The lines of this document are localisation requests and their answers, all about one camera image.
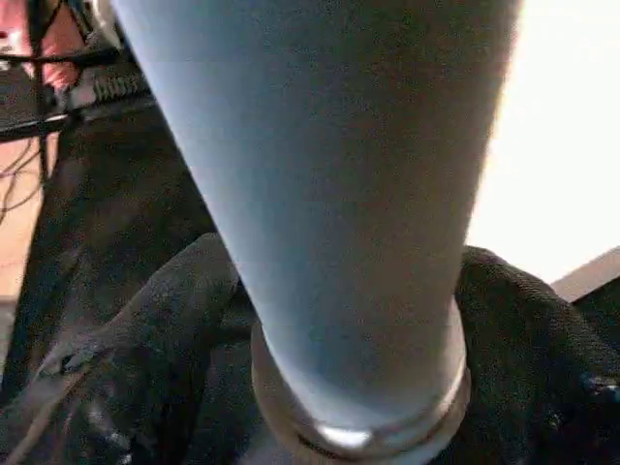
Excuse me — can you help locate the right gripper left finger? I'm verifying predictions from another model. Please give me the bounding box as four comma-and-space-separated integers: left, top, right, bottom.
0, 232, 259, 465

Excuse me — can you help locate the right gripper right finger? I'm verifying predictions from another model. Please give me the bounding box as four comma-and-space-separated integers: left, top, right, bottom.
426, 246, 620, 465

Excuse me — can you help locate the white plastic table leg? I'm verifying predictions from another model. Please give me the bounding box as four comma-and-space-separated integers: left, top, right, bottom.
108, 0, 526, 435

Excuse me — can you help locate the black work mat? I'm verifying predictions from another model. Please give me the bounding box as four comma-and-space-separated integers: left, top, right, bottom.
0, 97, 620, 465

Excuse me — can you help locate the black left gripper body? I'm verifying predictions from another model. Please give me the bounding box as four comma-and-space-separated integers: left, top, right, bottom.
0, 66, 153, 140

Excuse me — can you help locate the black metal stand pole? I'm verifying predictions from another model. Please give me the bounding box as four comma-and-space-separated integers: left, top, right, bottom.
24, 0, 54, 190

